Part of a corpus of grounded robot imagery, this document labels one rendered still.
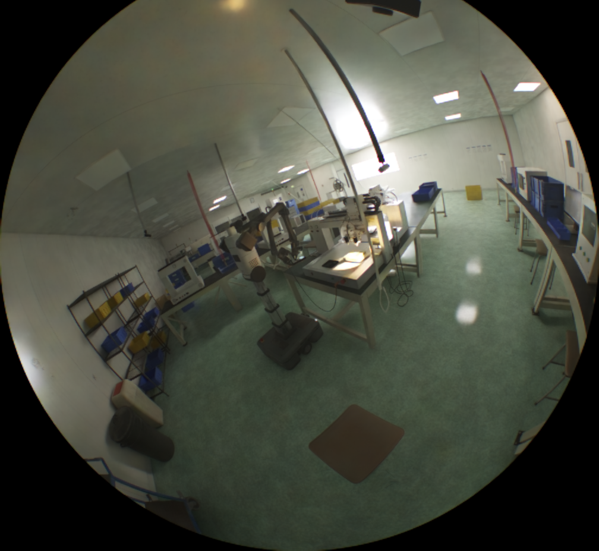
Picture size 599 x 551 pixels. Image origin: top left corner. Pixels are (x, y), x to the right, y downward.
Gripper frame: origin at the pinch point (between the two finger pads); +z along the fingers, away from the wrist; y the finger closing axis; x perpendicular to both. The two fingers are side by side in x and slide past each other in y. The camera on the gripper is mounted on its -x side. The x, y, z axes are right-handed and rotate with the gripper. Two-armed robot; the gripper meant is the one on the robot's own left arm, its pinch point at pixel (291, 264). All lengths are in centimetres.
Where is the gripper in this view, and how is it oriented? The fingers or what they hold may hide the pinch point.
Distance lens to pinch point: 200.8
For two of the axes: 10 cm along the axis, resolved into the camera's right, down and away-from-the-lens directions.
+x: -5.2, 8.3, -1.9
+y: -4.8, -1.0, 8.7
